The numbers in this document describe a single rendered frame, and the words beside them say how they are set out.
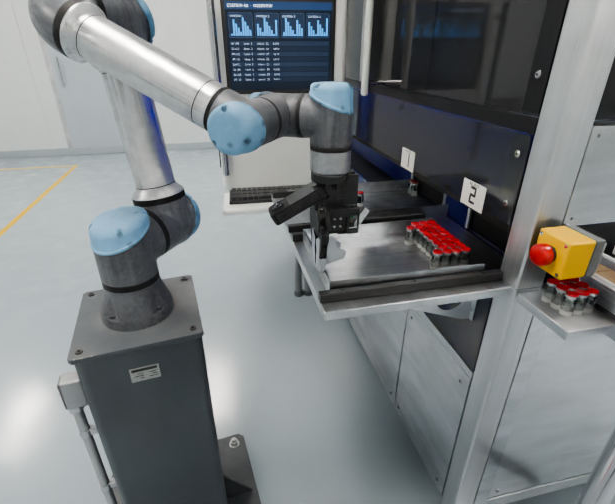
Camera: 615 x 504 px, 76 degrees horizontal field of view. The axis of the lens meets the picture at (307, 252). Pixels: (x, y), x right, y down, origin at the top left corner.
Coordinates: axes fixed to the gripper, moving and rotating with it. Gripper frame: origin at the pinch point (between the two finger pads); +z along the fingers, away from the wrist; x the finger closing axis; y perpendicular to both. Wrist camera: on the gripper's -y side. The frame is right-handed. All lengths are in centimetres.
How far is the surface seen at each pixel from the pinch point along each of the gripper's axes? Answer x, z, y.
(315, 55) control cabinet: 88, -38, 21
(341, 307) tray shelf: -10.0, 3.7, 2.2
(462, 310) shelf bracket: -1.1, 15.8, 36.0
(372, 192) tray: 53, 3, 33
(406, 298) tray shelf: -9.9, 3.7, 15.7
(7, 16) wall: 544, -75, -244
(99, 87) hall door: 543, 5, -160
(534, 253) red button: -17.8, -8.2, 35.0
